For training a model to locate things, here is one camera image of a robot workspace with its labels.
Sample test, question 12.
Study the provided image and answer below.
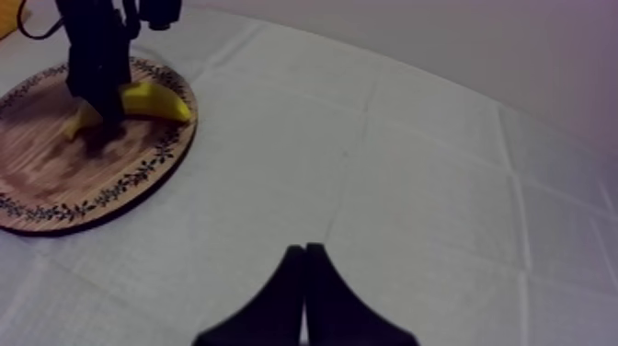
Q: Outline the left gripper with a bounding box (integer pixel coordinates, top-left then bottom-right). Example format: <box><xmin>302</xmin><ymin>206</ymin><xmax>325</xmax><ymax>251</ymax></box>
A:
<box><xmin>54</xmin><ymin>0</ymin><xmax>184</xmax><ymax>124</ymax></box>

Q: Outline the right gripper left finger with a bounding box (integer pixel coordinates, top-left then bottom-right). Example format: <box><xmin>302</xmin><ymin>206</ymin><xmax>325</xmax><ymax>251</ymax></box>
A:
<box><xmin>191</xmin><ymin>244</ymin><xmax>306</xmax><ymax>346</ymax></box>

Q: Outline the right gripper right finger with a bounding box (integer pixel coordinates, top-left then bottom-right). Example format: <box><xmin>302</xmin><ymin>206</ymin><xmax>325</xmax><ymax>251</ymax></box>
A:
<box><xmin>304</xmin><ymin>242</ymin><xmax>420</xmax><ymax>346</ymax></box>

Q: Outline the yellow toy banana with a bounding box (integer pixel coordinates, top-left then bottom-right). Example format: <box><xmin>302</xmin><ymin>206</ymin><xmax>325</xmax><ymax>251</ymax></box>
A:
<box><xmin>63</xmin><ymin>81</ymin><xmax>193</xmax><ymax>143</ymax></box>

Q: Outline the round wooden board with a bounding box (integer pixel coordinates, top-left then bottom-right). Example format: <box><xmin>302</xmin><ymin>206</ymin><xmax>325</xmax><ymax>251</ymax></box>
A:
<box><xmin>0</xmin><ymin>55</ymin><xmax>199</xmax><ymax>237</ymax></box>

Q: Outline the black cable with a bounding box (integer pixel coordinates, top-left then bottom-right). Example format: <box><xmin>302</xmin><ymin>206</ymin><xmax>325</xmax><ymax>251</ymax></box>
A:
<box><xmin>16</xmin><ymin>0</ymin><xmax>66</xmax><ymax>41</ymax></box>

